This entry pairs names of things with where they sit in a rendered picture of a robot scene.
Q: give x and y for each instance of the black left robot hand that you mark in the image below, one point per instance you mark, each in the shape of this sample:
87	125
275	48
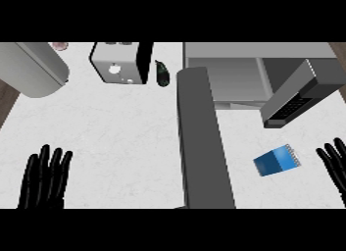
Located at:
43	183

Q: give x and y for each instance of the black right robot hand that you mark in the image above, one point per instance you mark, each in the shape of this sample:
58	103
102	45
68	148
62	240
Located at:
345	170

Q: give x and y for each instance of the dark grey microwave door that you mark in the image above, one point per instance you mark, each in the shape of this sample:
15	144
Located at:
201	140

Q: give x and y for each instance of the grey microwave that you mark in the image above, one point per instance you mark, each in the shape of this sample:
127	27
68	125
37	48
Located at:
271	80

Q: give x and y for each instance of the large pale grey appliance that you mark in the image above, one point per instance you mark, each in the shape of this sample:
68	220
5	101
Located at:
28	67

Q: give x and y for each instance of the silver toaster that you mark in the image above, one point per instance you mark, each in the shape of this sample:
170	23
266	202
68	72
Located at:
121	62

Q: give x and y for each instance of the dark green eggplant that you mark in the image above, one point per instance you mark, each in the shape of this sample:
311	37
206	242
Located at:
161	74

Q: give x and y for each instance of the small pink object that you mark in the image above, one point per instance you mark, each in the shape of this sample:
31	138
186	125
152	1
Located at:
59	45

